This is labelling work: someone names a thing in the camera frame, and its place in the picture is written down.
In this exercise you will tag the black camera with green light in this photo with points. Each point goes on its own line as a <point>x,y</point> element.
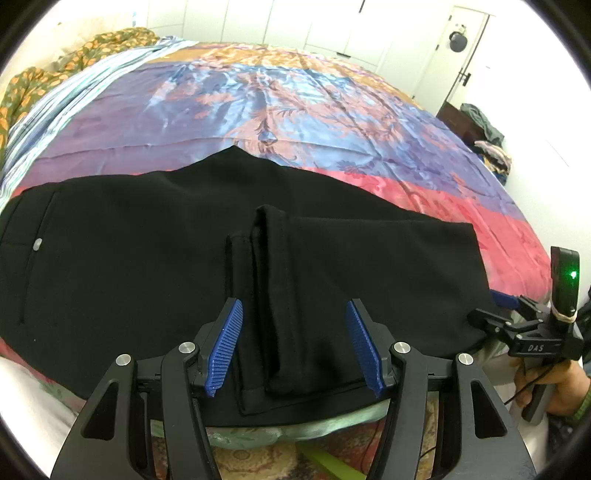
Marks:
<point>565,274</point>

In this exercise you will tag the dark wooden dresser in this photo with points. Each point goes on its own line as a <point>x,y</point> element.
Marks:
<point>461,124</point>

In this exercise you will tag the yellow floral blanket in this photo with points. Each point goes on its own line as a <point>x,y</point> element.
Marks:
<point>30,85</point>

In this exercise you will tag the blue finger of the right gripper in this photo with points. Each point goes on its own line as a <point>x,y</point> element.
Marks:
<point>505,301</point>

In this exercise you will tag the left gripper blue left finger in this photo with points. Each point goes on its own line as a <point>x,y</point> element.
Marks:
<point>111,438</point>

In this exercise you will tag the white door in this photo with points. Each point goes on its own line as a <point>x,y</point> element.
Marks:
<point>453,50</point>

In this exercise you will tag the colourful satin bedspread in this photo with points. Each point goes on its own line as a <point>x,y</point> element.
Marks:
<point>297,111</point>

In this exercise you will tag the grey cloth on dresser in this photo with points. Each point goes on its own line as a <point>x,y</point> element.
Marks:
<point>491,133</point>

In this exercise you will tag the right hand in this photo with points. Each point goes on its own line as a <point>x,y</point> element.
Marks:
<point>570,381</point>

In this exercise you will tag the green mat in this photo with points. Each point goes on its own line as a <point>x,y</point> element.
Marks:
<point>328,464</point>

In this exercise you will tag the pile of clothes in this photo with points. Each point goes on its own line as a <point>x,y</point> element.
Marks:
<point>495,159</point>

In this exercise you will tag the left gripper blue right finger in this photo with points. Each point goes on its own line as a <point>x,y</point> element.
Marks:
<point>477,436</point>

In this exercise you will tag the black pants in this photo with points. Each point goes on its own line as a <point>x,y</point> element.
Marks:
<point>99,266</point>

